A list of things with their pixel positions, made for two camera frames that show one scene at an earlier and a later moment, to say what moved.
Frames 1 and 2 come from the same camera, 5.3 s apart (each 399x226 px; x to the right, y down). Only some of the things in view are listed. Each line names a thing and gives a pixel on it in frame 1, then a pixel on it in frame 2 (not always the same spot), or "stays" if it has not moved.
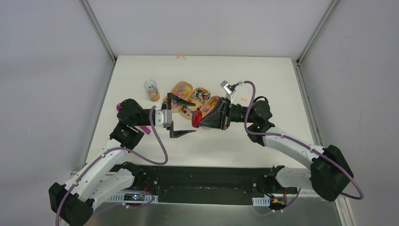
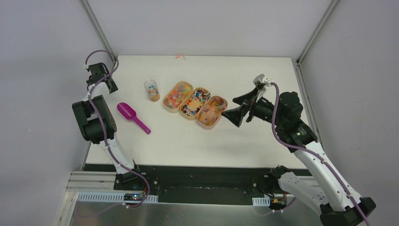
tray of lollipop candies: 199,97 stays
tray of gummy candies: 183,90 stays
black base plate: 210,185 stays
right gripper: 213,120 → 236,115
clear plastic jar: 150,87 stays
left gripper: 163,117 → 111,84
